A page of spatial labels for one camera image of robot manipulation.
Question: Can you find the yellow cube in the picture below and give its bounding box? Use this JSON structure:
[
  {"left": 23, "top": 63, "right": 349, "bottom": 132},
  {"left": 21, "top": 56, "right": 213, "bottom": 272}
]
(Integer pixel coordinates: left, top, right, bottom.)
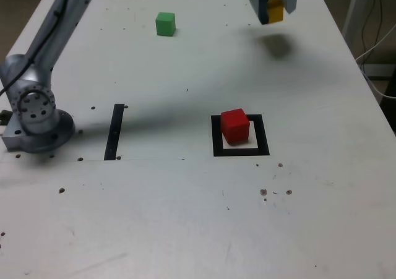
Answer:
[{"left": 267, "top": 0, "right": 285, "bottom": 25}]

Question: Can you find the white metal post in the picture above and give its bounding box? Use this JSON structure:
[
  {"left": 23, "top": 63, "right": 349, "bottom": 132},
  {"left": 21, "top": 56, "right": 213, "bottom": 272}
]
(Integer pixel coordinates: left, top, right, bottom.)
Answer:
[{"left": 342, "top": 0, "right": 365, "bottom": 45}]

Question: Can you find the black background cable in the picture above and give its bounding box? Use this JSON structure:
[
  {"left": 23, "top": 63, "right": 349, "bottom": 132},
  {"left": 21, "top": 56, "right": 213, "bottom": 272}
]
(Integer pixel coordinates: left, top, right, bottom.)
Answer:
[{"left": 361, "top": 0, "right": 386, "bottom": 56}]

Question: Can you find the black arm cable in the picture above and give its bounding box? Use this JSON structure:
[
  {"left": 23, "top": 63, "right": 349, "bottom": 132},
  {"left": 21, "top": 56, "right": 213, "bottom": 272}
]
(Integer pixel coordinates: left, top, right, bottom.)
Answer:
[{"left": 0, "top": 0, "right": 74, "bottom": 96}]

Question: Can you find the black tape square outline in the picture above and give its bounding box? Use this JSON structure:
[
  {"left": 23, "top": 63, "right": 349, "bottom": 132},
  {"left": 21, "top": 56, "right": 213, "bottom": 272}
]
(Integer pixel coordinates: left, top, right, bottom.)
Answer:
[{"left": 210, "top": 114, "right": 270, "bottom": 157}]

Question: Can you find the white background cable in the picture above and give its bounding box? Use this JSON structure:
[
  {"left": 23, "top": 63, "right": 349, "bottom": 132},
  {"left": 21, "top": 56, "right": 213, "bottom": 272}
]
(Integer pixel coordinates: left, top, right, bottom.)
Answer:
[{"left": 355, "top": 22, "right": 396, "bottom": 99}]

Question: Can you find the red cube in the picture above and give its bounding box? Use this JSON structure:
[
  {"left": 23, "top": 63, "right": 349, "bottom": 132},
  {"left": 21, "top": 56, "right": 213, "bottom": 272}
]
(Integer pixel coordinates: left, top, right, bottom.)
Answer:
[{"left": 220, "top": 108, "right": 251, "bottom": 146}]

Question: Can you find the black tape strip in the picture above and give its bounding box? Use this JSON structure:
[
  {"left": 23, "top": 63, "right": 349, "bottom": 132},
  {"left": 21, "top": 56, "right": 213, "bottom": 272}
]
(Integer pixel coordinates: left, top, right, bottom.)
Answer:
[{"left": 103, "top": 103, "right": 125, "bottom": 161}]

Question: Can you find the green cube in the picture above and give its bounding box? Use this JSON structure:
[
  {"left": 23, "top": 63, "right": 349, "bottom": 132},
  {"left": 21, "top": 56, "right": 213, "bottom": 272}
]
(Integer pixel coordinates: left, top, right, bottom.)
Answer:
[{"left": 155, "top": 12, "right": 176, "bottom": 36}]

